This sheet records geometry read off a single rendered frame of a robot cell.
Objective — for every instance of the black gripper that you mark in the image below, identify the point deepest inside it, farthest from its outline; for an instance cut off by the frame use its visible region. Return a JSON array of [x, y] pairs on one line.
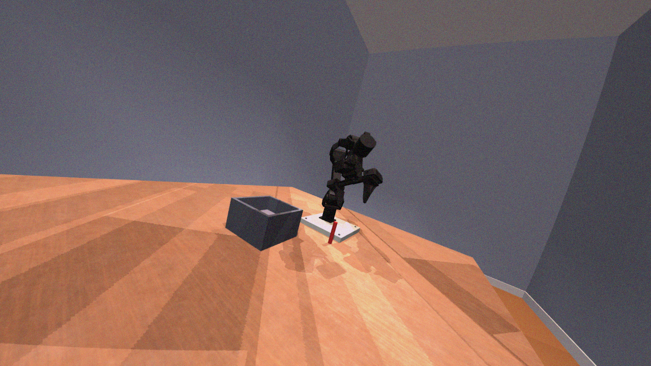
[[371, 179]]

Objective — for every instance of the red peg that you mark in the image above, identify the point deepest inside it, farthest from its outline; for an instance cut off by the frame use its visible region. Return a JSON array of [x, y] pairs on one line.
[[332, 232]]

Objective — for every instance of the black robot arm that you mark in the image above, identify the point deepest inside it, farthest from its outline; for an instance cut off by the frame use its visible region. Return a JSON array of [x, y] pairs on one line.
[[359, 148]]

